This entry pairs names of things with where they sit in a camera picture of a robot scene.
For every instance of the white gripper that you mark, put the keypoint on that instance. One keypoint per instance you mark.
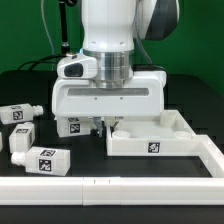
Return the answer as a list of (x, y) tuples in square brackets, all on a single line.
[(141, 95)]

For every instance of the white square tabletop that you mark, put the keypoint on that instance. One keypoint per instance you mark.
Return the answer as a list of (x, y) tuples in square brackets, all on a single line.
[(165, 135)]

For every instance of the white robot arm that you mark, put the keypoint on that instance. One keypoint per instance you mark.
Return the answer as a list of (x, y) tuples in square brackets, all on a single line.
[(100, 83)]

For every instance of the white obstacle fence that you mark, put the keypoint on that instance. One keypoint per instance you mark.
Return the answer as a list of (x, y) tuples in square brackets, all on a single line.
[(124, 190)]

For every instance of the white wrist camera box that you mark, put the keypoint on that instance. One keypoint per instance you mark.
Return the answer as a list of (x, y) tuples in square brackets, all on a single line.
[(78, 66)]

